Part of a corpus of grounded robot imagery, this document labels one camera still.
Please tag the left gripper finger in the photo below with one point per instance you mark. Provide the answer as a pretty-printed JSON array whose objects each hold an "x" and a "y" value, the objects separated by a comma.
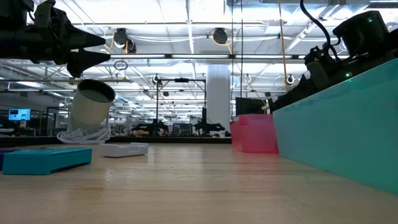
[
  {"x": 82, "y": 37},
  {"x": 84, "y": 62}
]

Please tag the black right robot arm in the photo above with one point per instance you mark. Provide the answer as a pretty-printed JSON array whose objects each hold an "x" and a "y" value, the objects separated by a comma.
[{"x": 360, "y": 34}]

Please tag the teal plastic tray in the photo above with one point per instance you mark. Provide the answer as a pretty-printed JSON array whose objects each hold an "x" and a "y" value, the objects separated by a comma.
[{"x": 342, "y": 130}]

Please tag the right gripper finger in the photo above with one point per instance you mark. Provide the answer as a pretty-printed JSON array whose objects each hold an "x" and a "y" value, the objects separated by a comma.
[
  {"x": 292, "y": 98},
  {"x": 304, "y": 81}
]

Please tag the red plastic tray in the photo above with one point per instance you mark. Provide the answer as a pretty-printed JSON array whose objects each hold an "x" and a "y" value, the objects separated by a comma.
[{"x": 255, "y": 133}]

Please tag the distant black robot station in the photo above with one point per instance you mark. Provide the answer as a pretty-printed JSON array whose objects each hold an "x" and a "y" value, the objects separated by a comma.
[{"x": 182, "y": 127}]

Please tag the roll of tape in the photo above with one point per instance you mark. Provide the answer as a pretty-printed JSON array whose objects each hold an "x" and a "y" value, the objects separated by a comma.
[{"x": 90, "y": 105}]

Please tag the white digital clock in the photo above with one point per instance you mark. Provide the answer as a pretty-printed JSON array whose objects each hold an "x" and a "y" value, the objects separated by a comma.
[{"x": 124, "y": 150}]

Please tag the cyan blue digital clock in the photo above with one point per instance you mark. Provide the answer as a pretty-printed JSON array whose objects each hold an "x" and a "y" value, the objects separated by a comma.
[{"x": 46, "y": 160}]

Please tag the blue lit monitor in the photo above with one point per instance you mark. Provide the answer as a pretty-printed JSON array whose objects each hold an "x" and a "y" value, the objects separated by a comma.
[{"x": 19, "y": 114}]

